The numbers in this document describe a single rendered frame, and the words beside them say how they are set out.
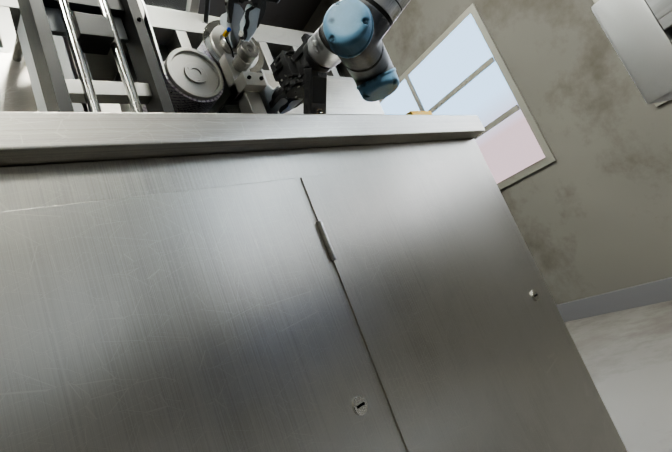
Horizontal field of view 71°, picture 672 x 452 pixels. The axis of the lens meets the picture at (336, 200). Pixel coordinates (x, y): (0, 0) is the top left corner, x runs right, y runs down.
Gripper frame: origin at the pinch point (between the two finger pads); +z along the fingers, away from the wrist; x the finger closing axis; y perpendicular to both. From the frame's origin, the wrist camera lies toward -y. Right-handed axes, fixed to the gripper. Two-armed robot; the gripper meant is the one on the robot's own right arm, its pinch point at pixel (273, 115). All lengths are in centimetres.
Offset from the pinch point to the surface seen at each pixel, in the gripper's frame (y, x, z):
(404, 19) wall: 152, -260, 97
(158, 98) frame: -6.7, 34.8, -15.7
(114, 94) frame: -5.4, 40.6, -14.3
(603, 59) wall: 30, -241, -14
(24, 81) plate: 27, 40, 30
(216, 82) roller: 6.4, 13.7, -2.3
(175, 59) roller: 11.4, 21.3, -2.3
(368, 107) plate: 22, -75, 30
